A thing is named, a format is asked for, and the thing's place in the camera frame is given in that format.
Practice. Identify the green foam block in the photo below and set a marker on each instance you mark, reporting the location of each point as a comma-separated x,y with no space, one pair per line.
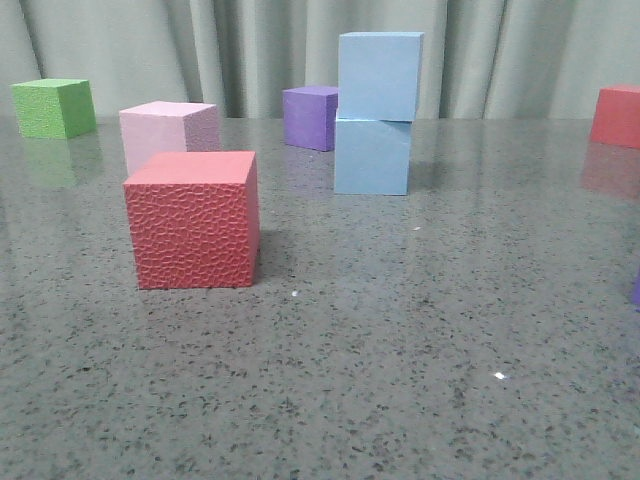
54,108

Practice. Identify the red foam block far right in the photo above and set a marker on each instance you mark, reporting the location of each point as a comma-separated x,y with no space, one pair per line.
616,119

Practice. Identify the grey-green curtain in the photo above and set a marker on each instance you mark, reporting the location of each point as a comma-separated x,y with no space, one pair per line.
481,59

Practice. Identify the light blue foam block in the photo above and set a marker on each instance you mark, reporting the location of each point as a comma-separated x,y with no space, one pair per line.
372,156
379,75

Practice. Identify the light purple foam block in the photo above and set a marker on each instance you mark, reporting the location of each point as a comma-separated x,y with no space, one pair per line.
635,297

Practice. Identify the pink foam block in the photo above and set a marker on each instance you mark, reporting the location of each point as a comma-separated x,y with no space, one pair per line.
163,126

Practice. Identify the dark purple foam block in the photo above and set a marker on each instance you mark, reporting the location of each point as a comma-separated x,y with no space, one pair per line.
309,114

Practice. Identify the red textured foam block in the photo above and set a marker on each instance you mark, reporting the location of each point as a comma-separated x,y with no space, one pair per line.
194,219

